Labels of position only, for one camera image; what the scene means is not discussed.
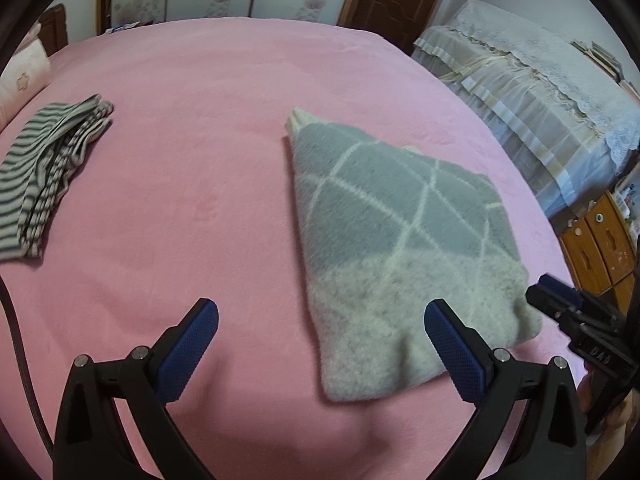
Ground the wooden headboard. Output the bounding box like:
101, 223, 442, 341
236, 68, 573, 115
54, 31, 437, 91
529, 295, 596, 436
37, 4, 68, 56

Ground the person's right hand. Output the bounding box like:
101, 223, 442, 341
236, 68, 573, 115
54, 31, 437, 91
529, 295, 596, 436
577, 372, 636, 443

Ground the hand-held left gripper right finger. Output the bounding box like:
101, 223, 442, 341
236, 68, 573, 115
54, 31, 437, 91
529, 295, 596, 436
424, 299, 588, 480

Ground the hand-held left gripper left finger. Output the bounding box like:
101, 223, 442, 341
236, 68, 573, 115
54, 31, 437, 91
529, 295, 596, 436
52, 298, 219, 480

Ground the striped knit garment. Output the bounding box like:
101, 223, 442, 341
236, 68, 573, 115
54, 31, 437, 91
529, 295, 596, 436
0, 94, 115, 262

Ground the furniture under lace cover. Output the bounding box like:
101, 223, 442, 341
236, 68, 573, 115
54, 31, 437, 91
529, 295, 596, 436
411, 0, 640, 218

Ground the stack of books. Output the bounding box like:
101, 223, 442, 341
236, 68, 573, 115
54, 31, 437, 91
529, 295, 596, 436
570, 39, 640, 106

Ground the pink printed pillow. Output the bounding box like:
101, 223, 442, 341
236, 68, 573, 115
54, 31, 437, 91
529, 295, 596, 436
0, 22, 53, 131

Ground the grey diamond pattern sweater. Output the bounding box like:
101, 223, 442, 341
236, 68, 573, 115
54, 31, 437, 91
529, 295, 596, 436
285, 106, 545, 404

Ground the pink bed blanket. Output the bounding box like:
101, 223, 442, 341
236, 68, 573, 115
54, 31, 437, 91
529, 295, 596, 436
0, 17, 596, 480

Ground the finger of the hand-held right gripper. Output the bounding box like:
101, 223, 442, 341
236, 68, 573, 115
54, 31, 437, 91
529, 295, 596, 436
525, 285, 576, 333
539, 273, 585, 311

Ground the yellow wooden cabinet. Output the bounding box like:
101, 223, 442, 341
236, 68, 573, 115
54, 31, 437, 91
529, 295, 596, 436
557, 190, 638, 306

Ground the black cable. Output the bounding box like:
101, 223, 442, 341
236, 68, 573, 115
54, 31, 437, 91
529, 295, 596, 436
0, 275, 56, 456

